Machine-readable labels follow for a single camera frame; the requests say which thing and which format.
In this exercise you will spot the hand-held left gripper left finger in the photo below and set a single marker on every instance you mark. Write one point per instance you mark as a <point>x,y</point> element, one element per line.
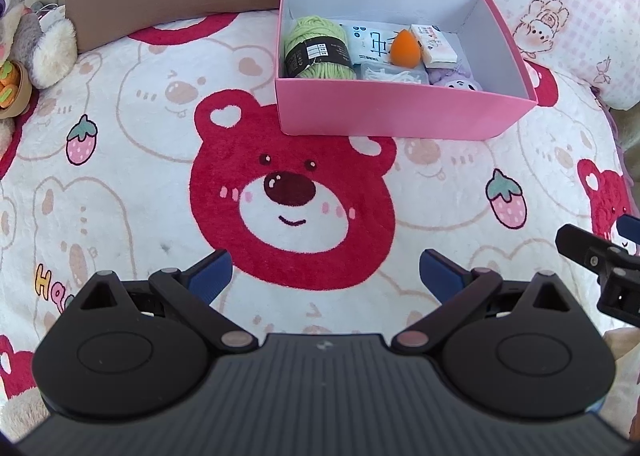
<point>210,273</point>

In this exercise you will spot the grey rabbit plush toy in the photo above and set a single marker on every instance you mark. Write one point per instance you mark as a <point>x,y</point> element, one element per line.
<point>30,35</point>

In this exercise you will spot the purple plush toy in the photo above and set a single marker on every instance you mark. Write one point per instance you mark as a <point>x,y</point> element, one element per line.
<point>457,80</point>

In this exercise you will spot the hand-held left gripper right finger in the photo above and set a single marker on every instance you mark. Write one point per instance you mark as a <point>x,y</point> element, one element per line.
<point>442,273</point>

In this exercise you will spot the blue white wet wipes pack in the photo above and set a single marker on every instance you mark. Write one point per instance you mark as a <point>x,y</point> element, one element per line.
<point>365,35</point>

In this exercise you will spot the bear printed blanket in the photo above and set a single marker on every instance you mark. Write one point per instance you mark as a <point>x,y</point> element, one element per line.
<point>150,216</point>

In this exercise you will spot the pink cardboard box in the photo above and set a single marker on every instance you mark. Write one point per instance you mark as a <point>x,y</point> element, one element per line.
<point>375,110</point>

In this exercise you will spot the clear floss pick box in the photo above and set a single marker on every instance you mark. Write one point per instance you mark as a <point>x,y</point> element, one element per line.
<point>390,74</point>

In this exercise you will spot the small white tissue pack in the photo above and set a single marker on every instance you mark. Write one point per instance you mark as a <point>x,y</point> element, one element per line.
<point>440,45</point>

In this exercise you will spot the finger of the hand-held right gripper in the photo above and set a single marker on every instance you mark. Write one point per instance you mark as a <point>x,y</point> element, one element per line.
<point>585,251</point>
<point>630,228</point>

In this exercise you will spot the gold bed sheet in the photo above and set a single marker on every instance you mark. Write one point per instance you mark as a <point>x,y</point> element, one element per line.
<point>630,160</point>

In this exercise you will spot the orange makeup sponge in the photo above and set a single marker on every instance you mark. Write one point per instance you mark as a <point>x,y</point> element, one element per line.
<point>404,50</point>

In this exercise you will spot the beige fluffy cloth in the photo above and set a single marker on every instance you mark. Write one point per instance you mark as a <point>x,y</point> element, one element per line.
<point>622,356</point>
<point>20,411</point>

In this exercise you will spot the green yarn ball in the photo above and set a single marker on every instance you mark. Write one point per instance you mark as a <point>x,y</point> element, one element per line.
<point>315,30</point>

